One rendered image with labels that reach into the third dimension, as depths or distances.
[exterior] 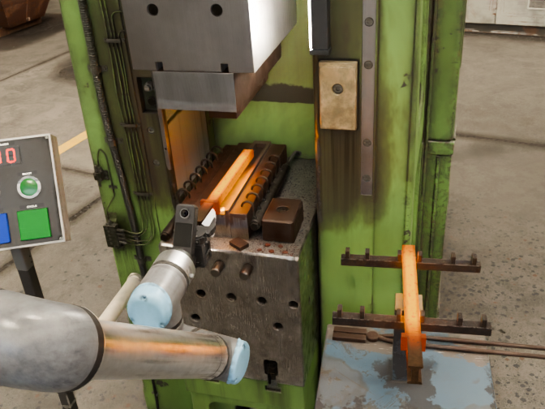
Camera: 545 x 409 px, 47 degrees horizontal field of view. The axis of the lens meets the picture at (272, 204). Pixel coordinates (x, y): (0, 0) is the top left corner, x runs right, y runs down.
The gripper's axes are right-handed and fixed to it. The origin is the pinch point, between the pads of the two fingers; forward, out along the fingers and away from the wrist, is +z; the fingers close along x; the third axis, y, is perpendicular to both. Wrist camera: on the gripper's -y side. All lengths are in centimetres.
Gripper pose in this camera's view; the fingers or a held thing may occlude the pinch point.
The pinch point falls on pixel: (207, 208)
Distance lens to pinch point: 155.7
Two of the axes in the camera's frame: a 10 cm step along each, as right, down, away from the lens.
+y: 0.6, 8.5, 5.2
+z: 2.5, -5.1, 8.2
